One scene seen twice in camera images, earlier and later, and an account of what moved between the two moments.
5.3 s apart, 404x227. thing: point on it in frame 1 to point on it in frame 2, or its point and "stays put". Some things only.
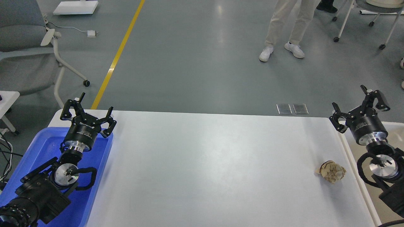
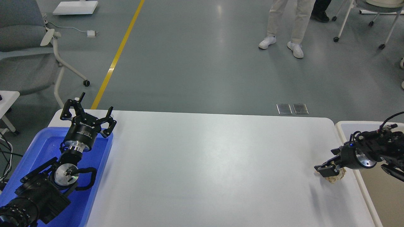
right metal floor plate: x=300 y=108 stays put
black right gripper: x=366 y=125 to x=351 y=157
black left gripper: x=83 y=133 stays put
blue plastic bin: x=44 y=145 stays put
